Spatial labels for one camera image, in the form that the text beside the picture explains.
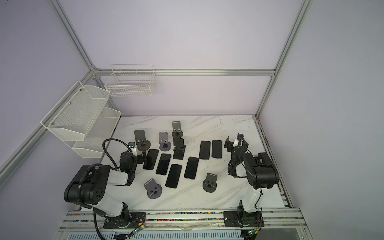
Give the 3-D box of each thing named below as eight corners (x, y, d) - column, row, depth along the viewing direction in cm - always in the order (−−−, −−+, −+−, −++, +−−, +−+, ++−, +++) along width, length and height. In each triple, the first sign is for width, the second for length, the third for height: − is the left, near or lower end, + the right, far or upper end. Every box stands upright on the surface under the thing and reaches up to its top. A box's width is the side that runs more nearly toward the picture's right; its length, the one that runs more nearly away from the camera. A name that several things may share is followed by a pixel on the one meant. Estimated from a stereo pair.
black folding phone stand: (173, 159, 98) (171, 151, 89) (175, 147, 104) (173, 138, 96) (184, 159, 98) (183, 151, 89) (185, 147, 104) (184, 138, 96)
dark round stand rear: (173, 138, 109) (171, 129, 101) (174, 130, 114) (172, 121, 106) (182, 138, 109) (181, 129, 101) (183, 130, 114) (182, 121, 106)
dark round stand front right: (202, 189, 85) (202, 182, 76) (207, 179, 89) (208, 171, 80) (212, 195, 83) (215, 188, 74) (217, 185, 87) (220, 177, 78)
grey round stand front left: (147, 198, 82) (142, 192, 74) (150, 185, 87) (145, 178, 78) (160, 198, 82) (156, 192, 74) (162, 185, 87) (159, 178, 78)
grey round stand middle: (160, 151, 102) (157, 142, 94) (162, 140, 107) (159, 131, 100) (170, 151, 102) (168, 142, 94) (172, 140, 107) (170, 131, 100)
